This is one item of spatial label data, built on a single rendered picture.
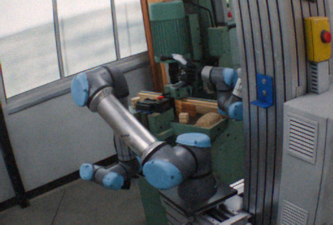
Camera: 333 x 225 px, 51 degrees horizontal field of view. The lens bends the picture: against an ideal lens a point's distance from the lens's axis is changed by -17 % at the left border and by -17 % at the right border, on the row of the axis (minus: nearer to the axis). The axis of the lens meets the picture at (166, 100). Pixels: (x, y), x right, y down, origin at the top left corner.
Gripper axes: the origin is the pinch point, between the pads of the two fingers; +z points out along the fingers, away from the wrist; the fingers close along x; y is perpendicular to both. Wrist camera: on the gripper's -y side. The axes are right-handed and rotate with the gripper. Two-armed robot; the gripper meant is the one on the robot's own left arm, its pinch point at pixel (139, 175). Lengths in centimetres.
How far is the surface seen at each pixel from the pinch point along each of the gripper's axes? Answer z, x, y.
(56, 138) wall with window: 51, -142, 2
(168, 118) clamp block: 9.2, 1.6, -30.0
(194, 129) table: 11.5, 16.3, -27.3
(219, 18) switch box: 26, 7, -89
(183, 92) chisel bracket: 21, -3, -45
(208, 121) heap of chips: 12.5, 22.2, -31.9
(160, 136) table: 4.8, 3.5, -20.5
